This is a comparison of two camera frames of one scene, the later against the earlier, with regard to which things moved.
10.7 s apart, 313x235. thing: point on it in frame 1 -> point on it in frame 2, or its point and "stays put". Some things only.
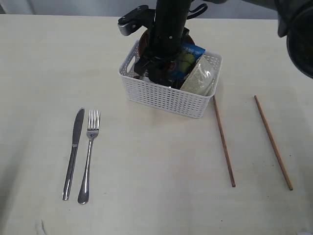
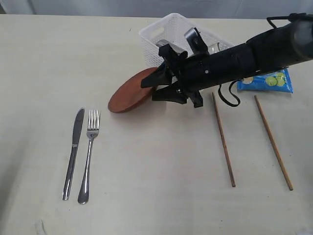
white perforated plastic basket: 174,100 -> 171,29
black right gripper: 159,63 -> 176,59
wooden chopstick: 224,144 stays put
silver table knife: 77,135 stays put
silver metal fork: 92,130 stays put
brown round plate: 144,44 -> 130,94
